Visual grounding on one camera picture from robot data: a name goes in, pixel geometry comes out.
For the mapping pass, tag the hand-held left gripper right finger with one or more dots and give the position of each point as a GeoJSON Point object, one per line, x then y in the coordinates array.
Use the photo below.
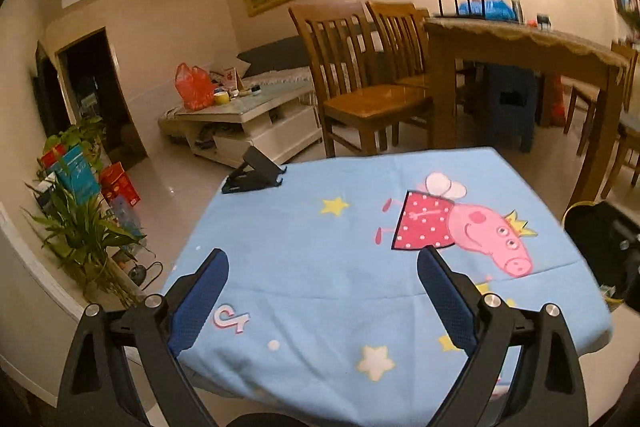
{"type": "Point", "coordinates": [450, 302]}

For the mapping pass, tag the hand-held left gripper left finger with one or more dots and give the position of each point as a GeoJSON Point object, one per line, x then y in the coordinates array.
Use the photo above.
{"type": "Point", "coordinates": [200, 302]}

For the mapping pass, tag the black bag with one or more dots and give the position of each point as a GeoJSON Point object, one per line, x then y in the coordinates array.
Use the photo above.
{"type": "Point", "coordinates": [605, 247]}

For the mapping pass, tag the blue cartoon printed blanket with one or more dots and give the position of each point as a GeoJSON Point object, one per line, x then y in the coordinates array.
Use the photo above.
{"type": "Point", "coordinates": [320, 267]}

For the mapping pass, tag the red gift box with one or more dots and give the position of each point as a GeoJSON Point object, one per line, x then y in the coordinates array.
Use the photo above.
{"type": "Point", "coordinates": [120, 187]}

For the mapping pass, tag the black phone stand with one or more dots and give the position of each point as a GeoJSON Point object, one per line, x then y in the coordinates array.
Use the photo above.
{"type": "Point", "coordinates": [255, 172]}

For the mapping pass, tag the green potted plant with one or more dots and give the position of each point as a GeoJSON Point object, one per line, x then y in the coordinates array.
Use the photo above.
{"type": "Point", "coordinates": [80, 227]}

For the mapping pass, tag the blue gift box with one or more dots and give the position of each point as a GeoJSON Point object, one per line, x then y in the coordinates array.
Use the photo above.
{"type": "Point", "coordinates": [77, 174]}

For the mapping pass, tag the white coffee table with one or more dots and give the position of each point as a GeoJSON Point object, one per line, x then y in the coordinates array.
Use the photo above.
{"type": "Point", "coordinates": [260, 122]}

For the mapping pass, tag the blue plastic stool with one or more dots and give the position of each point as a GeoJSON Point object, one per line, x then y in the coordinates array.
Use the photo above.
{"type": "Point", "coordinates": [512, 107]}

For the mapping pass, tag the yellow cup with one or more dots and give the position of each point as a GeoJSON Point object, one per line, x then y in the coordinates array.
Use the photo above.
{"type": "Point", "coordinates": [221, 97]}

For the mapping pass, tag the orange plastic bag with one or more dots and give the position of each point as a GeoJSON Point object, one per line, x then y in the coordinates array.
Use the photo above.
{"type": "Point", "coordinates": [194, 89]}

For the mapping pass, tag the wooden dining chair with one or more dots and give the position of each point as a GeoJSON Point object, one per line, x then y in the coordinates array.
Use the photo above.
{"type": "Point", "coordinates": [370, 99]}
{"type": "Point", "coordinates": [400, 32]}
{"type": "Point", "coordinates": [627, 142]}
{"type": "Point", "coordinates": [587, 94]}

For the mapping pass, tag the small white paper box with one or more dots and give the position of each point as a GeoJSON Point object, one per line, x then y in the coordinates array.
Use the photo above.
{"type": "Point", "coordinates": [232, 78]}

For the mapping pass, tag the red bag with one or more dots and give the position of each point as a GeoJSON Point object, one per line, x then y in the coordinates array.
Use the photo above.
{"type": "Point", "coordinates": [558, 102]}

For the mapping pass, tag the grey sofa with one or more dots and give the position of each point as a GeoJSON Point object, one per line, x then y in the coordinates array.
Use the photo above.
{"type": "Point", "coordinates": [275, 57]}

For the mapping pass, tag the wooden dining table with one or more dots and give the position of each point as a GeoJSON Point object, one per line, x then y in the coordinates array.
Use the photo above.
{"type": "Point", "coordinates": [525, 42]}

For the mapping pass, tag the blue bag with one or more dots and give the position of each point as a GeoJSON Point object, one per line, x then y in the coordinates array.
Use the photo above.
{"type": "Point", "coordinates": [492, 9]}

